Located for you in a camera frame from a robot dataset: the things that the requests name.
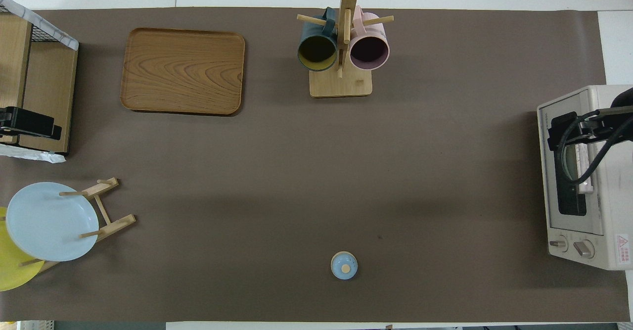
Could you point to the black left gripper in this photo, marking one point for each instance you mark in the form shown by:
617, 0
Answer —
12, 122

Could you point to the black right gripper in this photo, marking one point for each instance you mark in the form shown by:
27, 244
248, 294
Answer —
610, 122

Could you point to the oven door with glass window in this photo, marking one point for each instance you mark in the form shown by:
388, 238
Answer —
568, 201

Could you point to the white toaster oven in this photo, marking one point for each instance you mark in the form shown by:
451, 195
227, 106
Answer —
618, 211

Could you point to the small grey oven knob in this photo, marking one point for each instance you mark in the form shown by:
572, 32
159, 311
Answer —
559, 244

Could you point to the large grey oven knob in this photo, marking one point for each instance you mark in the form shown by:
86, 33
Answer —
584, 249

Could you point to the wooden shelf unit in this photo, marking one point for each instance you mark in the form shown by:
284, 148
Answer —
29, 154

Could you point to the wooden two-tier shelf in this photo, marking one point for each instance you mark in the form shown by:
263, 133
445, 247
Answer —
49, 87

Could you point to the light blue plate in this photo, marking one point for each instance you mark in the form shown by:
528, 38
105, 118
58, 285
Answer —
49, 226

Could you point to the wooden plate rack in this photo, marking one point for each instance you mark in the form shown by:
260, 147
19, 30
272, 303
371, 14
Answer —
116, 223

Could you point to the wooden serving tray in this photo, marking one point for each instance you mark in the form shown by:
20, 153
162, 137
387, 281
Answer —
183, 72

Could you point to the yellow plate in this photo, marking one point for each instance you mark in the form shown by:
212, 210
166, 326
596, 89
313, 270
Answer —
12, 275

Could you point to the pink mug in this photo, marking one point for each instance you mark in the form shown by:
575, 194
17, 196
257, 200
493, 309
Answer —
368, 53

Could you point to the brown table mat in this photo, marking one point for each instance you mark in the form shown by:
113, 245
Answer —
247, 171

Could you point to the wooden mug rack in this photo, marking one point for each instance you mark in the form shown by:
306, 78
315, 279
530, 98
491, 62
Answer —
341, 86

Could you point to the dark teal mug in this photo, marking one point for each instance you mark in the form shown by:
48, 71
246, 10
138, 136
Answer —
316, 53

